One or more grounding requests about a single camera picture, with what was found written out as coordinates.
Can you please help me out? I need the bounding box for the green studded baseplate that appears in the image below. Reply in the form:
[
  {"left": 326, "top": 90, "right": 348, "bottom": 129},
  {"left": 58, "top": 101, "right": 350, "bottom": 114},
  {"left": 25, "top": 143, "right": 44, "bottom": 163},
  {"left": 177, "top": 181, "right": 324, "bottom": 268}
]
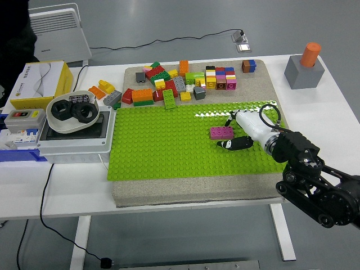
[{"left": 106, "top": 100, "right": 288, "bottom": 181}]

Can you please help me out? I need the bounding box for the dark green studded brick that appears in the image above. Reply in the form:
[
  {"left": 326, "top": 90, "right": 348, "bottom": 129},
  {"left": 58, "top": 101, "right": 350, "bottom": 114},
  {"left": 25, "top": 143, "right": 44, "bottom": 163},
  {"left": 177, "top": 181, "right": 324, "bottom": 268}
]
[{"left": 150, "top": 71, "right": 171, "bottom": 86}]

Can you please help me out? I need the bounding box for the white table leg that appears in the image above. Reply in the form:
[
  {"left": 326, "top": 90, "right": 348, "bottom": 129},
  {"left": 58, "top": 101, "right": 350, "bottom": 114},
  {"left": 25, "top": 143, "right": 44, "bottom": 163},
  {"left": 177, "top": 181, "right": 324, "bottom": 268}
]
[
  {"left": 69, "top": 215, "right": 92, "bottom": 270},
  {"left": 269, "top": 204, "right": 297, "bottom": 262}
]

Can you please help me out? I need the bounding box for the blue plastic bin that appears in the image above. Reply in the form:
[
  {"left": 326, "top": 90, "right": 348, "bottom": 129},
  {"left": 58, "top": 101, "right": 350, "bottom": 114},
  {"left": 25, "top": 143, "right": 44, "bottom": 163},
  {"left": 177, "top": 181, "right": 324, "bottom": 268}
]
[{"left": 0, "top": 114, "right": 48, "bottom": 163}]

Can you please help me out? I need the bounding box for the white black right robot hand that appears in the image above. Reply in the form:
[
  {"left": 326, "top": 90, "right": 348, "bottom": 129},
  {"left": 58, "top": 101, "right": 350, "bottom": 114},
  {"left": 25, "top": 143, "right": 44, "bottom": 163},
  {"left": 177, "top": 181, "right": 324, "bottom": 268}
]
[{"left": 215, "top": 110, "right": 275, "bottom": 152}]

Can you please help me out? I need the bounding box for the black white yellow brick stack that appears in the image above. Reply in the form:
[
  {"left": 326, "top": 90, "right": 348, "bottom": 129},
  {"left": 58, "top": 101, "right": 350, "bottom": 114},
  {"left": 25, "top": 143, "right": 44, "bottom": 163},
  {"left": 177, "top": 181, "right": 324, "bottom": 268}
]
[{"left": 205, "top": 65, "right": 217, "bottom": 90}]

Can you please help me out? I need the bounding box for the grey push-button switch box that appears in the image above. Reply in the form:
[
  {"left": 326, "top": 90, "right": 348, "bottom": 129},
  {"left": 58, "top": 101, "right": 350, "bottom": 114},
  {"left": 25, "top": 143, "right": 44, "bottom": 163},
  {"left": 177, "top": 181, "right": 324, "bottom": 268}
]
[{"left": 3, "top": 109, "right": 47, "bottom": 132}]

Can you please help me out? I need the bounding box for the white bowl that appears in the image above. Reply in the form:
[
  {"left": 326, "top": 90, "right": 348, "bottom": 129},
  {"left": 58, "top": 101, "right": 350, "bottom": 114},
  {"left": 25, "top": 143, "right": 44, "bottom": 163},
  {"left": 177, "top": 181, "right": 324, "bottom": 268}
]
[{"left": 46, "top": 89, "right": 101, "bottom": 134}]

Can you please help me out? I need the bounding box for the white blue circuit breaker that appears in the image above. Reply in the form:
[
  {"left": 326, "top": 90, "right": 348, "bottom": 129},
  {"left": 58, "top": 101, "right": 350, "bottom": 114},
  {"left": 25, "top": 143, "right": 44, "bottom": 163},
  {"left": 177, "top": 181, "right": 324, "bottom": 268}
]
[{"left": 0, "top": 128, "right": 39, "bottom": 150}]

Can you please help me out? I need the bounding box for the large black hex nut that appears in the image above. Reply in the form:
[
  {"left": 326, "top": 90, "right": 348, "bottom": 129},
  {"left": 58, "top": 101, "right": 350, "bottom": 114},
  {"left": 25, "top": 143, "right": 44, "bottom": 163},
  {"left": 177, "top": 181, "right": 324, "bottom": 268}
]
[
  {"left": 52, "top": 100, "right": 74, "bottom": 122},
  {"left": 71, "top": 103, "right": 99, "bottom": 124}
]

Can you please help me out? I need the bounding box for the small black circuit module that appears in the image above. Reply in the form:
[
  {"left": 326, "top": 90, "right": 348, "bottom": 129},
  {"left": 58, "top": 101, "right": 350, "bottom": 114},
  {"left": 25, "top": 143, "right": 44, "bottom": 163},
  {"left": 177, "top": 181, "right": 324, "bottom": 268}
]
[{"left": 69, "top": 93, "right": 91, "bottom": 104}]

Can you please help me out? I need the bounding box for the white panel heater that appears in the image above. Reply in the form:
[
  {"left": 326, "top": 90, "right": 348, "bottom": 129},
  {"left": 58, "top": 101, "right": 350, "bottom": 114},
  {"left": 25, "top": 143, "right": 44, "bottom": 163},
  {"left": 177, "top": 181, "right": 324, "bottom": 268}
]
[{"left": 28, "top": 3, "right": 93, "bottom": 62}]

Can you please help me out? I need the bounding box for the grey-brown table mat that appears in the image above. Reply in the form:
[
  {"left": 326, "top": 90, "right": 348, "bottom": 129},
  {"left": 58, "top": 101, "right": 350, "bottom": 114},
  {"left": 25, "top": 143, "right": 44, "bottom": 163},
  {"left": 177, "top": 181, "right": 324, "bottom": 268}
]
[{"left": 112, "top": 59, "right": 288, "bottom": 208}]

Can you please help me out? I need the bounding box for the thin white wire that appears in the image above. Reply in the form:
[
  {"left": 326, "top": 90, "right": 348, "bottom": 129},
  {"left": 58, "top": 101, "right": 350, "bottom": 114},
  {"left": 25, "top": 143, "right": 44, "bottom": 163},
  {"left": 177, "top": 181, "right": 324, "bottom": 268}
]
[{"left": 98, "top": 154, "right": 111, "bottom": 172}]

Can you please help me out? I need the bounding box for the tall orange brick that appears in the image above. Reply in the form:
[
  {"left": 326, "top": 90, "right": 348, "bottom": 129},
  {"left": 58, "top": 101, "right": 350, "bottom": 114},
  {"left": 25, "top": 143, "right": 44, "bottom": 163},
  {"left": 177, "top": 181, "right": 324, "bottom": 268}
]
[{"left": 179, "top": 60, "right": 190, "bottom": 78}]

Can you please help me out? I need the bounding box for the blue red white magenta stack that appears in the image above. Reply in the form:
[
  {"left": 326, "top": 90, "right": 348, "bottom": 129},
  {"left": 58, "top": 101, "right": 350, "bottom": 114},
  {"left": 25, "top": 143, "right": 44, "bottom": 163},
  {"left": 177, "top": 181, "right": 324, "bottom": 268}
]
[{"left": 224, "top": 66, "right": 237, "bottom": 91}]

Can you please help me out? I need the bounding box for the large lime green brick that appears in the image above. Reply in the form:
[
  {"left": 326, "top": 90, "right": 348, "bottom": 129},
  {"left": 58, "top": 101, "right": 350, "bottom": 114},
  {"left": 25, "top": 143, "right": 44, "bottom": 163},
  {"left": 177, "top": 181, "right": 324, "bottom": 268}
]
[{"left": 184, "top": 71, "right": 206, "bottom": 86}]

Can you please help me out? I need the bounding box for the grey metal base plate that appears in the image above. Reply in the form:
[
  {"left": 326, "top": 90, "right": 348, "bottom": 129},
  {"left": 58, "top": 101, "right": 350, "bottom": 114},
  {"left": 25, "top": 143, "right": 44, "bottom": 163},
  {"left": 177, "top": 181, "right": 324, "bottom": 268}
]
[{"left": 118, "top": 259, "right": 261, "bottom": 270}]

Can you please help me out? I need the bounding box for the yellow white tissue box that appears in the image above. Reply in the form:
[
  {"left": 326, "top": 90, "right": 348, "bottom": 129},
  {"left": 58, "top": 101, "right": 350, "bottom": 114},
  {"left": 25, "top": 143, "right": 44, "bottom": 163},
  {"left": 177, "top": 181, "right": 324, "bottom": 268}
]
[{"left": 10, "top": 61, "right": 74, "bottom": 110}]

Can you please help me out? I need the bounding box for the red blue pink brown stack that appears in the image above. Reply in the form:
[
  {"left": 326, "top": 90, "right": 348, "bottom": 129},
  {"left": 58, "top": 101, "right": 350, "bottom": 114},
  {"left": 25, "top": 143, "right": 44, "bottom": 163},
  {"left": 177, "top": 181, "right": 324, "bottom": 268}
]
[{"left": 215, "top": 66, "right": 227, "bottom": 91}]

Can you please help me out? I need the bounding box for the grey electrical junction box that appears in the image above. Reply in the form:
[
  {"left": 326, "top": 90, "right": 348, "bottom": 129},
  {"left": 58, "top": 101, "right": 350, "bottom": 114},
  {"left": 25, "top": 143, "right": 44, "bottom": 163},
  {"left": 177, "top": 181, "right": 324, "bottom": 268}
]
[{"left": 37, "top": 106, "right": 116, "bottom": 164}]

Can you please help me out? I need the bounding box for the white left table leg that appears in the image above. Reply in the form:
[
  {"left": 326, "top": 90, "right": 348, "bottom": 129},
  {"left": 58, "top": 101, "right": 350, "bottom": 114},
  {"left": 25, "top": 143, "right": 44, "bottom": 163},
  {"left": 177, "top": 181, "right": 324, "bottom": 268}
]
[{"left": 69, "top": 215, "right": 92, "bottom": 270}]

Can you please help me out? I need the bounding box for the orange cylinder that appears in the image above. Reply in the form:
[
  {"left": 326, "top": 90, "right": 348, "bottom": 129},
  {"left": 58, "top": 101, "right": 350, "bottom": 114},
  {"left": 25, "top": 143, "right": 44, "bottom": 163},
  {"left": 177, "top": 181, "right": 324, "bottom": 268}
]
[{"left": 299, "top": 42, "right": 322, "bottom": 68}]

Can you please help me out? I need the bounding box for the brown blue brick row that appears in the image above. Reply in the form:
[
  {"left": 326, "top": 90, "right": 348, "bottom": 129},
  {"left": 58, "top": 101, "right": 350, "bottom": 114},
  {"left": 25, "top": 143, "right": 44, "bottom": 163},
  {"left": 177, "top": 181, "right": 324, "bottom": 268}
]
[{"left": 241, "top": 59, "right": 257, "bottom": 74}]

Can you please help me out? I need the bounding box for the dark grey slope brick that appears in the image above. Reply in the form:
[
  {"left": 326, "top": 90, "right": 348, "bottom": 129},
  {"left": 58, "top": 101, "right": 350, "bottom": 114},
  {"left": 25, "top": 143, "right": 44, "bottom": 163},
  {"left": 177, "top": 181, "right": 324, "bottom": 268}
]
[{"left": 192, "top": 86, "right": 206, "bottom": 101}]

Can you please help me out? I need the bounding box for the black heater power cable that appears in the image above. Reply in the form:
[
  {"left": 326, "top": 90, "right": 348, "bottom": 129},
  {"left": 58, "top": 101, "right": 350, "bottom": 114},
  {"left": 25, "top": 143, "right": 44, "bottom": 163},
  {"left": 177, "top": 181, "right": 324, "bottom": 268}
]
[{"left": 89, "top": 29, "right": 244, "bottom": 51}]

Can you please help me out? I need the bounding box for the floor socket with plug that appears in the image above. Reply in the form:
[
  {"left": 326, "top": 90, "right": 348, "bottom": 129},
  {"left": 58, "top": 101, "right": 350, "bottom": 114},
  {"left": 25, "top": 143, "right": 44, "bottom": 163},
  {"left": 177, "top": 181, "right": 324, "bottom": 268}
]
[{"left": 231, "top": 30, "right": 249, "bottom": 43}]

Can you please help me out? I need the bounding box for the light grey long brick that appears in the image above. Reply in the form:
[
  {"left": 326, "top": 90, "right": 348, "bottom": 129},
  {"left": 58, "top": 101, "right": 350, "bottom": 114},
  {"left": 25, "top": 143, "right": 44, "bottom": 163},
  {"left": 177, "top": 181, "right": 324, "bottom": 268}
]
[{"left": 173, "top": 76, "right": 187, "bottom": 93}]

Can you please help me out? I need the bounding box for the red slope brick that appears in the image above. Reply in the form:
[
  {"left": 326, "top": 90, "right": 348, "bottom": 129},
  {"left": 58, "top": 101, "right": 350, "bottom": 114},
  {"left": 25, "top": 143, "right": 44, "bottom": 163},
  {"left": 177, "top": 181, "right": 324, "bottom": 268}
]
[{"left": 121, "top": 88, "right": 134, "bottom": 105}]

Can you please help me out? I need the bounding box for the grey block holder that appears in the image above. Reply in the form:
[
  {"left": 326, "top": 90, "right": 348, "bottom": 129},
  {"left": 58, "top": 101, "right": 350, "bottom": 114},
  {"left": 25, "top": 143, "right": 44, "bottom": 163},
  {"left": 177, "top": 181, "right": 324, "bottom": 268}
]
[{"left": 283, "top": 55, "right": 326, "bottom": 90}]

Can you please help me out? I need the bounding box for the large red brick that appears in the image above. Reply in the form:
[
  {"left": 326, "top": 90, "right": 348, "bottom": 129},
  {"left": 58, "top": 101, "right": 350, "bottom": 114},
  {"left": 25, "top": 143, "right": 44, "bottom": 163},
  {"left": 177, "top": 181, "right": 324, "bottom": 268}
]
[{"left": 145, "top": 65, "right": 166, "bottom": 81}]

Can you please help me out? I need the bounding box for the long black table cable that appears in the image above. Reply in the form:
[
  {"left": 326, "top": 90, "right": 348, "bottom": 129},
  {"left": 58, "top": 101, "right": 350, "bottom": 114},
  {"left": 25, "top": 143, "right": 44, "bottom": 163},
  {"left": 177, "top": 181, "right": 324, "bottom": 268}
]
[{"left": 16, "top": 65, "right": 104, "bottom": 270}]

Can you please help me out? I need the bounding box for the white right table leg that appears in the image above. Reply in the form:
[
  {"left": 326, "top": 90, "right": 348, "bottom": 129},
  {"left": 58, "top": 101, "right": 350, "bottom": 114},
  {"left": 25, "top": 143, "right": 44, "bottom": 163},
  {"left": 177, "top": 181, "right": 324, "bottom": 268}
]
[{"left": 269, "top": 204, "right": 297, "bottom": 262}]

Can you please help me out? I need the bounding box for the red studded brick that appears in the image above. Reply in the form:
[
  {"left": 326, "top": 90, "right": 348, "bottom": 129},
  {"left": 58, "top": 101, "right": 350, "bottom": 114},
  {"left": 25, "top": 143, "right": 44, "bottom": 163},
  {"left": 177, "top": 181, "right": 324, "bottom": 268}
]
[{"left": 165, "top": 79, "right": 178, "bottom": 98}]

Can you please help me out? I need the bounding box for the lime green flat brick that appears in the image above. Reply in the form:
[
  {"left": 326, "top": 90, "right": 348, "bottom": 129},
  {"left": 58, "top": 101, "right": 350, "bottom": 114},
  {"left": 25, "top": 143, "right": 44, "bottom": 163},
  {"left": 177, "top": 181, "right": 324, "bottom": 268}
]
[{"left": 162, "top": 88, "right": 178, "bottom": 110}]

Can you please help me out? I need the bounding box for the orange flat brick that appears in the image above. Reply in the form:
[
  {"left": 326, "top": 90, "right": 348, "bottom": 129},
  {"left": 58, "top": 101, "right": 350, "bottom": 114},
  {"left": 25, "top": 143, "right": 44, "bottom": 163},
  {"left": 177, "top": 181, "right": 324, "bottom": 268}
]
[{"left": 88, "top": 85, "right": 106, "bottom": 100}]

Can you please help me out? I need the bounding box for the orange long brick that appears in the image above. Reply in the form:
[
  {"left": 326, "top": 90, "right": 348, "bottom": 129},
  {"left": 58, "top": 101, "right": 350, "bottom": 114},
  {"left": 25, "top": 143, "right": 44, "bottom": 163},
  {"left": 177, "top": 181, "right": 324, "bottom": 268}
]
[{"left": 131, "top": 88, "right": 154, "bottom": 103}]

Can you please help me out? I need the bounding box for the yellow stepped brick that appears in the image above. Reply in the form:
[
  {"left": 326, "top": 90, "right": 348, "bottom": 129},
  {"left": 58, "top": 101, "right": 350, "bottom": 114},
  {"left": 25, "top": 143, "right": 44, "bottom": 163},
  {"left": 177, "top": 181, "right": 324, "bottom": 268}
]
[{"left": 98, "top": 79, "right": 116, "bottom": 94}]

